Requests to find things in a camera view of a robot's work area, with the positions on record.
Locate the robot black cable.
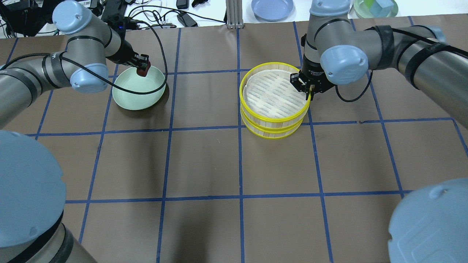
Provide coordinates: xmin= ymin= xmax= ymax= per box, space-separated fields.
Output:
xmin=335 ymin=26 xmax=450 ymax=103
xmin=0 ymin=20 xmax=168 ymax=96

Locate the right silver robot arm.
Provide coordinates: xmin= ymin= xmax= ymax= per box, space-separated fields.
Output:
xmin=290 ymin=0 xmax=467 ymax=263

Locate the aluminium frame post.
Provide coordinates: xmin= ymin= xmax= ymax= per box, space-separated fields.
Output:
xmin=226 ymin=0 xmax=244 ymax=29

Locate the black power brick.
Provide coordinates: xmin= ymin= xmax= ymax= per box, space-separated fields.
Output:
xmin=101 ymin=0 xmax=127 ymax=32

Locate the yellow rimmed steamer basket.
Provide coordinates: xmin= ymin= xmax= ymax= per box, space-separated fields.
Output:
xmin=239 ymin=62 xmax=310 ymax=123
xmin=240 ymin=106 xmax=306 ymax=140

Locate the left robot black cable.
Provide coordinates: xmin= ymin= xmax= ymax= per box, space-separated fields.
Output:
xmin=0 ymin=20 xmax=168 ymax=96

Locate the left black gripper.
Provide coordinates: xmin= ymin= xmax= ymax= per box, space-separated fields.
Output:
xmin=127 ymin=54 xmax=151 ymax=69

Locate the blue plate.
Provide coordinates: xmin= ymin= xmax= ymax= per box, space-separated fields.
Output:
xmin=250 ymin=0 xmax=294 ymax=22

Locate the dark brown bun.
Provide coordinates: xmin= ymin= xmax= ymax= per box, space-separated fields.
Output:
xmin=136 ymin=63 xmax=151 ymax=77

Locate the pale green plate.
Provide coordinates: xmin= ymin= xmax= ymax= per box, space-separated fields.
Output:
xmin=112 ymin=66 xmax=165 ymax=110

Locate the right robot black cable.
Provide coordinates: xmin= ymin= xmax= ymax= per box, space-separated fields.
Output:
xmin=335 ymin=26 xmax=450 ymax=103

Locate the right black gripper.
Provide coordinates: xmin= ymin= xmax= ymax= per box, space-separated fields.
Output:
xmin=290 ymin=65 xmax=336 ymax=101

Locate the green plate with blocks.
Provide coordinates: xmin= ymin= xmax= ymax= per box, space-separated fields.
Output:
xmin=353 ymin=0 xmax=399 ymax=18

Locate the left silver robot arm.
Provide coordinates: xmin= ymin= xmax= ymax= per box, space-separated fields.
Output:
xmin=1 ymin=0 xmax=151 ymax=263

